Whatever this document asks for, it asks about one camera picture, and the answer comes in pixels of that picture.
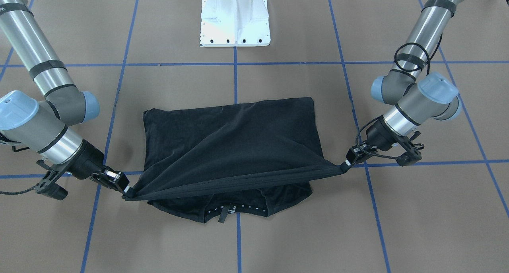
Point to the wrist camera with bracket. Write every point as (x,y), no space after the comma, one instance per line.
(412,152)
(47,185)

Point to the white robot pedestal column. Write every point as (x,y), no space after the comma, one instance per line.
(246,9)

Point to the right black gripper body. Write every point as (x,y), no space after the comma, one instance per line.
(89,160)

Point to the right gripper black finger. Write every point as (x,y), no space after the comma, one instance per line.
(118,181)

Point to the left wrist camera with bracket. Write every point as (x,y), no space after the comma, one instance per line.
(412,152)

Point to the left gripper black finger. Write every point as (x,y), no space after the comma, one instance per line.
(354,156)

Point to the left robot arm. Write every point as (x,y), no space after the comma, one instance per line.
(413,93)

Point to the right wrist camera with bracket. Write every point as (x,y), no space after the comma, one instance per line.
(47,185)

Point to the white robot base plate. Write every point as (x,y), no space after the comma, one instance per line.
(233,31)

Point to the black t-shirt with logo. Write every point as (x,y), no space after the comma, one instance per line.
(257,158)

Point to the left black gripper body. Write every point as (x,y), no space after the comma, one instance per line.
(377,138)

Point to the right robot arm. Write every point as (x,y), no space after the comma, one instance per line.
(46,126)

